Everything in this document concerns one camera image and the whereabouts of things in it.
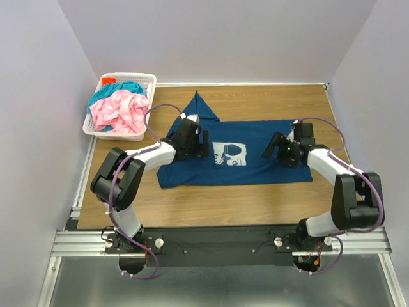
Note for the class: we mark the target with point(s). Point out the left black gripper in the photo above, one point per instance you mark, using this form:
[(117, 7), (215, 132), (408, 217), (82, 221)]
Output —
[(202, 149)]

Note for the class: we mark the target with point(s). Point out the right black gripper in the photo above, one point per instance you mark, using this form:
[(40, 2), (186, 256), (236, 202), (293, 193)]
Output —
[(277, 139)]

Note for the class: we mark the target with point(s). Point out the dark blue t shirt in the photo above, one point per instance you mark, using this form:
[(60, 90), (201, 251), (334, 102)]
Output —
[(235, 157)]

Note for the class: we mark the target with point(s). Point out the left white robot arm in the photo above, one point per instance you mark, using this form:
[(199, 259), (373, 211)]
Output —
[(117, 181)]

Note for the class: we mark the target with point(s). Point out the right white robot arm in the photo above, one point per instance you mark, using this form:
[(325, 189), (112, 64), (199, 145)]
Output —
[(357, 203)]

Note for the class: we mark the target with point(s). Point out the pink t shirt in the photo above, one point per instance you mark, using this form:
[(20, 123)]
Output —
[(123, 112)]

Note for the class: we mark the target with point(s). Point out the white plastic laundry basket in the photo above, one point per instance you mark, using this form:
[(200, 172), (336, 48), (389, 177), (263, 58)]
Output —
[(147, 81)]

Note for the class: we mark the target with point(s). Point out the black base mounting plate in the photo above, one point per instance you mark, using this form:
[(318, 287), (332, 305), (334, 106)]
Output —
[(215, 246)]

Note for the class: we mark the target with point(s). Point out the teal t shirt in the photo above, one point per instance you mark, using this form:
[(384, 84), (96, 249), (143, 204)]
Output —
[(109, 89)]

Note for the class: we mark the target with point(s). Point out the orange cloth in basket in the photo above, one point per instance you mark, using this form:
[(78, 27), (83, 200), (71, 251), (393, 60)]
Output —
[(107, 80)]

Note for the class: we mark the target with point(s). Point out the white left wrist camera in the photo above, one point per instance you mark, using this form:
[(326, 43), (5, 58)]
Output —
[(193, 117)]

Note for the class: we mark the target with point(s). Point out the aluminium frame rail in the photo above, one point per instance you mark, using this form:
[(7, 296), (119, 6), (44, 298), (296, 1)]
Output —
[(357, 272)]

